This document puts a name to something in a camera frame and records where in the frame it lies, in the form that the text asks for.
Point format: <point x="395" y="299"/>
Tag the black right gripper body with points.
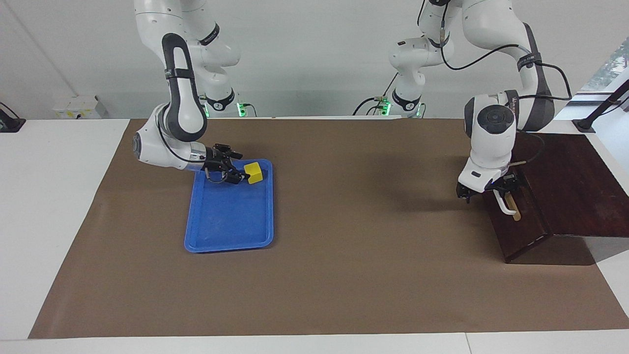
<point x="217" y="160"/>

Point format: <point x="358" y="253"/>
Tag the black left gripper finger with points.
<point x="512" y="182"/>
<point x="497" y="191"/>

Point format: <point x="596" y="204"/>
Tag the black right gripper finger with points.
<point x="237" y="178"/>
<point x="233" y="154"/>

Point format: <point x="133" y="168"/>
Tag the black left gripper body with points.
<point x="464" y="192"/>

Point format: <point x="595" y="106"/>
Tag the yellow block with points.
<point x="254" y="173"/>

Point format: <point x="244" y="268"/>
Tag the dark wooden drawer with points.
<point x="523" y="231"/>

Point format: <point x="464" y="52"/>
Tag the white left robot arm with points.
<point x="491" y="132"/>

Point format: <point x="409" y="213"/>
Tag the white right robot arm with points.
<point x="182" y="108"/>

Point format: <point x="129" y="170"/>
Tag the blue plastic tray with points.
<point x="228" y="216"/>

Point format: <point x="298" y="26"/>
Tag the dark wooden cabinet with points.
<point x="580" y="187"/>

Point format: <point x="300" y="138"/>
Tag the black stand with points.
<point x="597" y="113"/>

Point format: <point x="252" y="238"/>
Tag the brown table mat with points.
<point x="344" y="246"/>

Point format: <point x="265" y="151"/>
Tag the window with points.
<point x="609" y="69"/>

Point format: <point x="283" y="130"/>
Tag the white wall socket box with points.
<point x="78" y="108"/>

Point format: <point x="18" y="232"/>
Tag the black desk mount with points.
<point x="10" y="122"/>

